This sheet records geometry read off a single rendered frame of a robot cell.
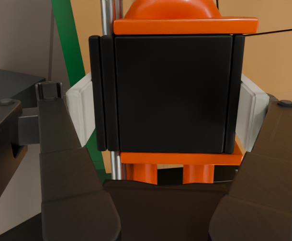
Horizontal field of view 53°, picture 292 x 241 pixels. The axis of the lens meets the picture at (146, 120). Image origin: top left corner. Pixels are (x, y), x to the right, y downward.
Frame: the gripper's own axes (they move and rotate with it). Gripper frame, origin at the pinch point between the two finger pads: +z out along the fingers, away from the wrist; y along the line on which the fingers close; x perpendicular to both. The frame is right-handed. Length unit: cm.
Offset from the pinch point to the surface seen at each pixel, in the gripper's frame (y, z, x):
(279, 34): 31, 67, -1
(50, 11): -53, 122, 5
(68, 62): -47, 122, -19
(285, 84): 35, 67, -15
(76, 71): -43, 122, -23
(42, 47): -59, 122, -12
